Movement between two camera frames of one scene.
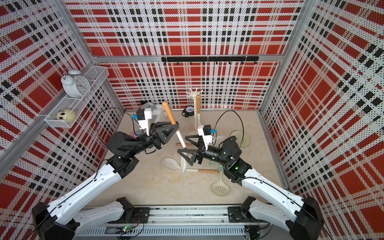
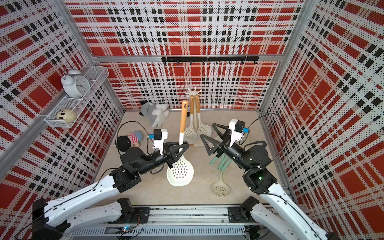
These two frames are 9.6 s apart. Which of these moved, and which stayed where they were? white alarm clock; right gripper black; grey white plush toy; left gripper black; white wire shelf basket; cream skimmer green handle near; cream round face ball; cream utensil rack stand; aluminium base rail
Moved: left gripper black; right gripper black
Stayed: white alarm clock; cream round face ball; cream skimmer green handle near; cream utensil rack stand; white wire shelf basket; aluminium base rail; grey white plush toy
